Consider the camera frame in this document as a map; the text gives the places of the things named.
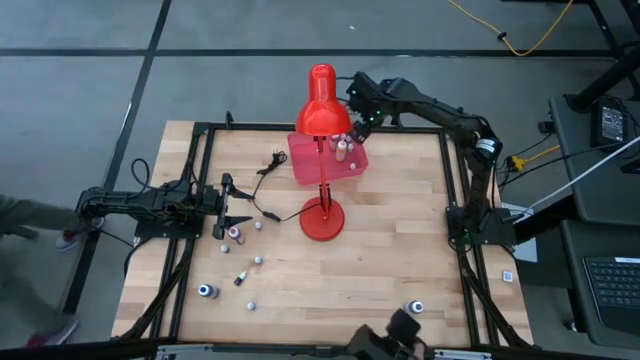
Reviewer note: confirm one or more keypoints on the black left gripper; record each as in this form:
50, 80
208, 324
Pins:
223, 205

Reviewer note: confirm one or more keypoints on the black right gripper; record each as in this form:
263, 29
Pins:
370, 102

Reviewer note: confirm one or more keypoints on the large pink food coloring bottle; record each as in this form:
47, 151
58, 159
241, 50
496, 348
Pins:
235, 233

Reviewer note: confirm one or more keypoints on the large yellow food coloring bottle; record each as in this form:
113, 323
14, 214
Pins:
341, 151

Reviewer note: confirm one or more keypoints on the large red food coloring bottle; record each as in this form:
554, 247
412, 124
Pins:
334, 144

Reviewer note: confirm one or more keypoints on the large blue food coloring bottle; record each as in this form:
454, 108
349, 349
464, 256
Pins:
206, 290

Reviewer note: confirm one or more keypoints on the large purple food coloring bottle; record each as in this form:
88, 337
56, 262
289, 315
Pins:
414, 307

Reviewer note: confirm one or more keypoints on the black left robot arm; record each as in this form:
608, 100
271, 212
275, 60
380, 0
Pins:
125, 200

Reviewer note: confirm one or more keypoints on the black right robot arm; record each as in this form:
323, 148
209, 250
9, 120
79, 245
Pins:
480, 200

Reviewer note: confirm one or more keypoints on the pink plastic bin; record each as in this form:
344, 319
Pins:
307, 165

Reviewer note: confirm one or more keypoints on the red desk lamp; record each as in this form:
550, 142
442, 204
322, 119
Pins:
322, 222

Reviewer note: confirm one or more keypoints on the yellow power plug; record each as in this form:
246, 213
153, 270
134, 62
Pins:
517, 163

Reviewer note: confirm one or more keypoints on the light grey plate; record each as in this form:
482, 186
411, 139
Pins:
527, 252

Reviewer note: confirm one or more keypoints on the white QR tag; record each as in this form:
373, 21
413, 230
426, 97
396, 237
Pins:
508, 276

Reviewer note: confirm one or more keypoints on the person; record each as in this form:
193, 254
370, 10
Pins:
30, 215

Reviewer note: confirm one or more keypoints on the dark grey desk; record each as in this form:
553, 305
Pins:
575, 300
575, 130

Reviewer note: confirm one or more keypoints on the black stand leg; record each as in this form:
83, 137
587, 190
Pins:
600, 83

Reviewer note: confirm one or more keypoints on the black power adapter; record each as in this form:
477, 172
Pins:
611, 122

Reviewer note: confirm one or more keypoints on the black laptop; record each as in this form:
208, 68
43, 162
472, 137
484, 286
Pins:
615, 290

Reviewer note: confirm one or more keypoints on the black aluminium table frame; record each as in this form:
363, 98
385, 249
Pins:
240, 128

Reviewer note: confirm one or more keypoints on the silver aluminium rail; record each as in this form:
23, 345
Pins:
465, 355
200, 354

